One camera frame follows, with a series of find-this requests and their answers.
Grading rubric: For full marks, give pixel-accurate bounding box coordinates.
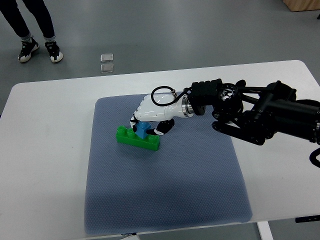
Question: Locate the blue toy block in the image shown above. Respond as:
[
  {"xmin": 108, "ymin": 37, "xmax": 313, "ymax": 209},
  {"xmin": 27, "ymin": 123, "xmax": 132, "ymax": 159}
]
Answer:
[{"xmin": 135, "ymin": 121, "xmax": 151, "ymax": 139}]

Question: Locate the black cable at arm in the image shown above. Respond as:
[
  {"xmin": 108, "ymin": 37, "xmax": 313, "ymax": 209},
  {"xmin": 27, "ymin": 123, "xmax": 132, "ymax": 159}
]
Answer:
[{"xmin": 150, "ymin": 85, "xmax": 192, "ymax": 107}]

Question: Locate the black white left sneaker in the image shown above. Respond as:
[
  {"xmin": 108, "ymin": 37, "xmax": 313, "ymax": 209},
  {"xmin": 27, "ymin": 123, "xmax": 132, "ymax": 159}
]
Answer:
[{"xmin": 45, "ymin": 40, "xmax": 63, "ymax": 63}]

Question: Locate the wooden box corner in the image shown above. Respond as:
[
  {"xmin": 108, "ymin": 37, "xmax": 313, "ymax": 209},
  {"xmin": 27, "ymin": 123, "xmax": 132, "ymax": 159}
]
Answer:
[{"xmin": 282, "ymin": 0, "xmax": 320, "ymax": 12}]

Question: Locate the dark trouser right leg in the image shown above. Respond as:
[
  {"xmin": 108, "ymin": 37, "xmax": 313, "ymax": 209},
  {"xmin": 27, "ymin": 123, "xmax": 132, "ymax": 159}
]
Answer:
[{"xmin": 0, "ymin": 0, "xmax": 31, "ymax": 41}]

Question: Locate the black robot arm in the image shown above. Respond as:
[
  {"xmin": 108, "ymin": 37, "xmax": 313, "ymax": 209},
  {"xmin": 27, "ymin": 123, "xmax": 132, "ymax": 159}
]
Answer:
[{"xmin": 184, "ymin": 78, "xmax": 320, "ymax": 146}]

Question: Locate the black table control panel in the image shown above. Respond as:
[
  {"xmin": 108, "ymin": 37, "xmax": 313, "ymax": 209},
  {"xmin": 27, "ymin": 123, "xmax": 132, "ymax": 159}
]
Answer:
[{"xmin": 295, "ymin": 215, "xmax": 320, "ymax": 223}]

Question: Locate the upper metal floor plate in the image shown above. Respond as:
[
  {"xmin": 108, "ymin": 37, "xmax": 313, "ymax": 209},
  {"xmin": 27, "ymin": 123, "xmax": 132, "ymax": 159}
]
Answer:
[{"xmin": 100, "ymin": 53, "xmax": 114, "ymax": 63}]

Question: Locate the black white sneaker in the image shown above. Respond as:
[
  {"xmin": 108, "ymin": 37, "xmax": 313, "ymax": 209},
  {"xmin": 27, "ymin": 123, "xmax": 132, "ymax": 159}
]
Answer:
[
  {"xmin": 18, "ymin": 38, "xmax": 39, "ymax": 63},
  {"xmin": 45, "ymin": 40, "xmax": 63, "ymax": 63}
]

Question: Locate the green four-stud toy block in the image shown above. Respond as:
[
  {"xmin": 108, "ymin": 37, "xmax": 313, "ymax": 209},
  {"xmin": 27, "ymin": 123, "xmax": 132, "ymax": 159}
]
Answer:
[{"xmin": 115, "ymin": 125, "xmax": 160, "ymax": 151}]

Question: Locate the dark trouser left leg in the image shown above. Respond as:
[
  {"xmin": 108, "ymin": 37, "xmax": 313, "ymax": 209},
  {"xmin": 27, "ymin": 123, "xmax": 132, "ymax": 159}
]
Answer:
[{"xmin": 22, "ymin": 0, "xmax": 56, "ymax": 42}]

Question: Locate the dark trouser leg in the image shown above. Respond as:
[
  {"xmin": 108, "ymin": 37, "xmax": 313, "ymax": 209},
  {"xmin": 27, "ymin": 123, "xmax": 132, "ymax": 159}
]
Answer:
[
  {"xmin": 0, "ymin": 0, "xmax": 31, "ymax": 41},
  {"xmin": 22, "ymin": 0, "xmax": 56, "ymax": 42}
]

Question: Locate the grey-blue textured mat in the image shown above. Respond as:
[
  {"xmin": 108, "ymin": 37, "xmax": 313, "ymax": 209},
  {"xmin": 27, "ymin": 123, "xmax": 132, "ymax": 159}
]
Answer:
[{"xmin": 84, "ymin": 95, "xmax": 252, "ymax": 235}]

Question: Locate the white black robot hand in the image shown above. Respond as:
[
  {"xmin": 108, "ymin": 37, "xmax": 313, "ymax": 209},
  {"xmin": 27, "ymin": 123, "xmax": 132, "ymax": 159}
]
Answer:
[{"xmin": 130, "ymin": 93, "xmax": 192, "ymax": 136}]

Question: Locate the white table leg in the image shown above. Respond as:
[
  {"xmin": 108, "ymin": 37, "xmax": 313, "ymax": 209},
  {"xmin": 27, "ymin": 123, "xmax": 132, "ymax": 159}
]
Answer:
[{"xmin": 256, "ymin": 221, "xmax": 274, "ymax": 240}]

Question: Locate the black white right sneaker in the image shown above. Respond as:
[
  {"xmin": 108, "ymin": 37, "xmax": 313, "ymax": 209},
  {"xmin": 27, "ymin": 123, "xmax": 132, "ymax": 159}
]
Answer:
[{"xmin": 18, "ymin": 38, "xmax": 39, "ymax": 63}]

